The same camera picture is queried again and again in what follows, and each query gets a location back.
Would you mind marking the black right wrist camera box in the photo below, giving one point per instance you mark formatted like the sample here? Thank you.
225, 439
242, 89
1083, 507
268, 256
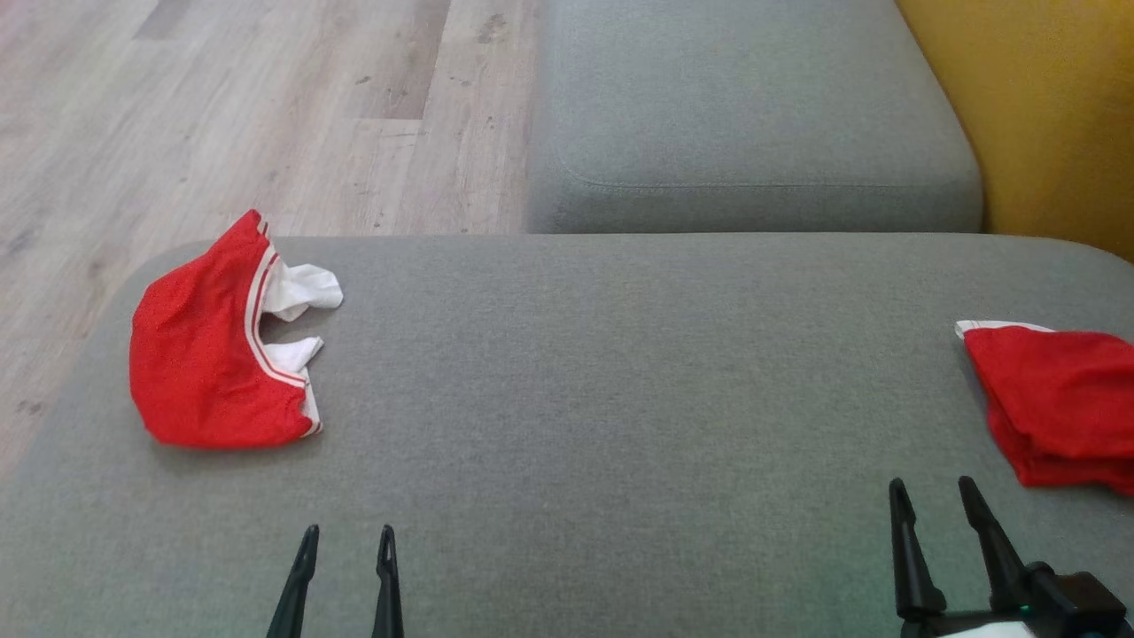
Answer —
1076, 607

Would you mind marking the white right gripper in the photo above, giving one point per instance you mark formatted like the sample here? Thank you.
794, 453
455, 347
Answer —
974, 627

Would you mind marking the red shirt with white sleeves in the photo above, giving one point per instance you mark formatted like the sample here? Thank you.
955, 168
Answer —
195, 354

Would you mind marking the small grey sofa cushion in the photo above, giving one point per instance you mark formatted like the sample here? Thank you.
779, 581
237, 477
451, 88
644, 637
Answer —
753, 97

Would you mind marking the red jersey with number print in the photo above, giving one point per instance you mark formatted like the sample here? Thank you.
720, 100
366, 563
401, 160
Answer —
1063, 399

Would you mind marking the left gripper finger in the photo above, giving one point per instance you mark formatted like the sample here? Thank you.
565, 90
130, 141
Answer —
388, 594
297, 594

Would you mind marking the large grey sofa seat cushion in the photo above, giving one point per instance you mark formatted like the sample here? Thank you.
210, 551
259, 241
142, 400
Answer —
576, 425

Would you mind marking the yellow upholstered panel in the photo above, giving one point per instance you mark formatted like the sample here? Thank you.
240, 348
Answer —
1054, 106

